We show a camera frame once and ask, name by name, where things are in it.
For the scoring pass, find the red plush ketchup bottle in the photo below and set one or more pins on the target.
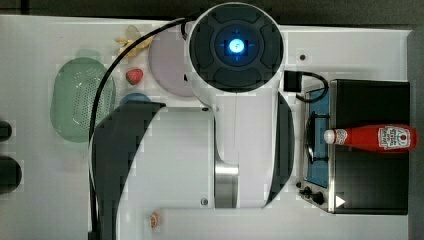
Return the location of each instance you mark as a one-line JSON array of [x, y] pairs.
[[382, 138]]

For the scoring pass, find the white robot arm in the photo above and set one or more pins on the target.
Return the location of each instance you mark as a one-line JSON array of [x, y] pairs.
[[234, 148]]

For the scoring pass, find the black toaster oven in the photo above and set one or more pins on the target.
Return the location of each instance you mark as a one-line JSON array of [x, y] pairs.
[[345, 180]]

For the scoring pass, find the pink round plate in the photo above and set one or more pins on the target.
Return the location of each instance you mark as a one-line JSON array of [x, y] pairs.
[[166, 62]]

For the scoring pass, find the blue cup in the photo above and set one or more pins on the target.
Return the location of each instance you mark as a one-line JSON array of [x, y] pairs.
[[137, 97]]

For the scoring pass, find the red plush strawberry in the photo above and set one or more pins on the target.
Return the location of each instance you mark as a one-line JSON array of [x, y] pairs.
[[134, 76]]

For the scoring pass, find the small orange toy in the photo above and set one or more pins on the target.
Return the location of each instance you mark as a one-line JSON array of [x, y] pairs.
[[154, 220]]

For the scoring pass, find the green perforated colander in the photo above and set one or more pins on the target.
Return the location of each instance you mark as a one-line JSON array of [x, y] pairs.
[[74, 92]]

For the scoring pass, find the black object upper left edge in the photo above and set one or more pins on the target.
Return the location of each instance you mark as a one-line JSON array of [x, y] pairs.
[[5, 130]]

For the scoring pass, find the black object edge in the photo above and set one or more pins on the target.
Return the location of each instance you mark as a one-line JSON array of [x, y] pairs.
[[5, 130], [10, 174]]

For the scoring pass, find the black object lower left edge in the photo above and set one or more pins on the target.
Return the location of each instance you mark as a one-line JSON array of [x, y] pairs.
[[10, 174]]

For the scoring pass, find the black connector with cable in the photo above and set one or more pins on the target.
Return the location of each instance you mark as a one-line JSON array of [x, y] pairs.
[[292, 82]]

